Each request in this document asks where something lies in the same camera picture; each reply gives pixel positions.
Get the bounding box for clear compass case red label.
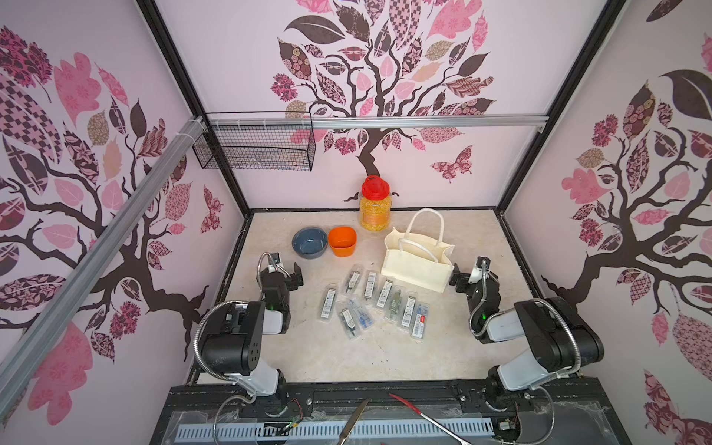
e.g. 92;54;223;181
411;303;429;341

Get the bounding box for clear compass case green parts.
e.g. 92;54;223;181
385;287;403;323

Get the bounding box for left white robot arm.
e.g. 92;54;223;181
193;264;303;403

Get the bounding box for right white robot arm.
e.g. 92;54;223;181
449;257;604;411

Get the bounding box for clear compass case barcode label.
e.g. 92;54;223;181
363;270;378;304

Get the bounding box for clear compass case blue compass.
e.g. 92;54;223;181
350;299;375;330

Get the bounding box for right flexible metal conduit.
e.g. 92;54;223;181
469;299;582;391

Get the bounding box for flexible metal conduit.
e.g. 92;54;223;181
469;299;582;391
192;300;248;385

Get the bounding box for blue-grey ceramic bowl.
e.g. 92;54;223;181
292;227;328;260

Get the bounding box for orange plastic cup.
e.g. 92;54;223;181
328;226;358;258

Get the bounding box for left flexible metal conduit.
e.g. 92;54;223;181
192;300;248;385

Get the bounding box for red-lidded jar of corn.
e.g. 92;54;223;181
360;175;392;232

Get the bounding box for red-tipped metal rod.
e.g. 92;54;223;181
389;393;471;445

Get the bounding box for grey metal rod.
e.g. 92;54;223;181
337;399;370;445

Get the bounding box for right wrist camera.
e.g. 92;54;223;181
468;256;491;284

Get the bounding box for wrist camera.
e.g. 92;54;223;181
267;252;287;274
468;256;491;284

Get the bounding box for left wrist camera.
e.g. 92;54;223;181
267;252;287;274

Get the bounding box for black wire basket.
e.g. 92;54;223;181
193;111;316;172

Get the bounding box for white slotted cable duct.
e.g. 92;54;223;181
172;418;494;444

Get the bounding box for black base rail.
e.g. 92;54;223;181
150;378;630;444

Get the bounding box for horizontal aluminium rail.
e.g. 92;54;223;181
209;114;549;130

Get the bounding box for diagonal aluminium rail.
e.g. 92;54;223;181
1;116;206;416

